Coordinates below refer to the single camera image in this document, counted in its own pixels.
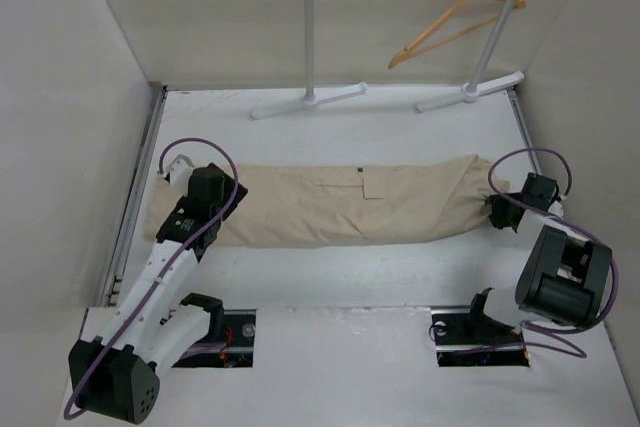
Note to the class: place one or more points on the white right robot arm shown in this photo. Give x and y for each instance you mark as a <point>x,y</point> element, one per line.
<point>563,279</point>

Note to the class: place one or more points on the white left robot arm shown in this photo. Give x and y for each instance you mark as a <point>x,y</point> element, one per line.
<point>117,373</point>

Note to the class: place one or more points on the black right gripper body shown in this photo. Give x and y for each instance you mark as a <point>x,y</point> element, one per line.
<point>499,210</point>

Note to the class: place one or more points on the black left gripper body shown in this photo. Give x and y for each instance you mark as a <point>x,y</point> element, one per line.
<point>226,192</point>

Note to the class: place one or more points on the beige trousers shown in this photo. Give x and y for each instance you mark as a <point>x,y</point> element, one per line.
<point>327,206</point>

